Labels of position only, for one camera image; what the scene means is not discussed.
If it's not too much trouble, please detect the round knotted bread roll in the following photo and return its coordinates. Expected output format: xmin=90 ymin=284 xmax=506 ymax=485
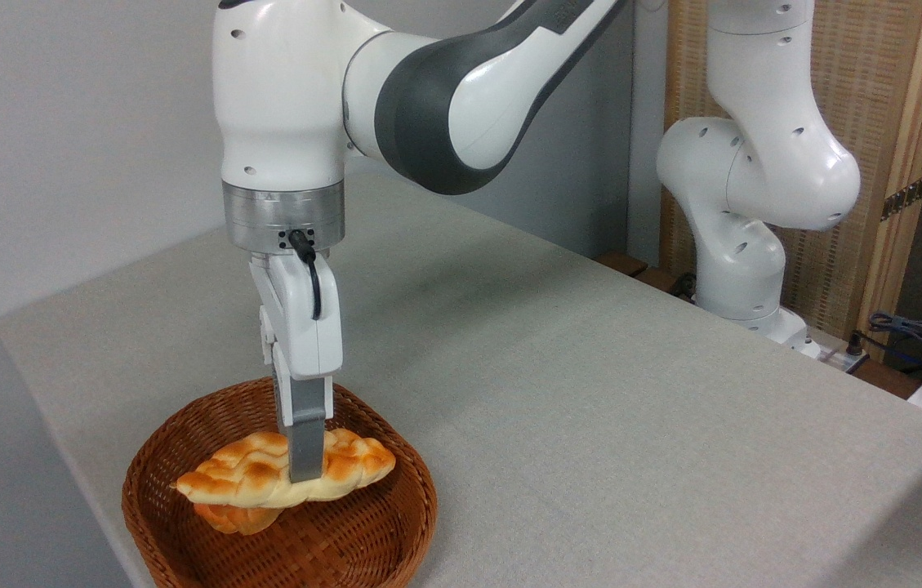
xmin=193 ymin=501 xmax=287 ymax=537

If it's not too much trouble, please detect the long braided bread loaf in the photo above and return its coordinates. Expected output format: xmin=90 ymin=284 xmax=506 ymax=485
xmin=174 ymin=429 xmax=398 ymax=510

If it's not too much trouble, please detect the brown woven wicker basket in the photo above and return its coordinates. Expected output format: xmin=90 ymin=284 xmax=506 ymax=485
xmin=122 ymin=376 xmax=439 ymax=588

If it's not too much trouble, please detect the metal screen hinge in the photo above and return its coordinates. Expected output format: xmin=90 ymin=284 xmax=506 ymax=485
xmin=880 ymin=174 xmax=922 ymax=222

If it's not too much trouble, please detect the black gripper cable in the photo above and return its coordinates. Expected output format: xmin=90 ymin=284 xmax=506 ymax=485
xmin=288 ymin=229 xmax=323 ymax=322

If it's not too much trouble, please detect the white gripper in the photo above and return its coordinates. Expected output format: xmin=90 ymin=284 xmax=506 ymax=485
xmin=248 ymin=252 xmax=345 ymax=484

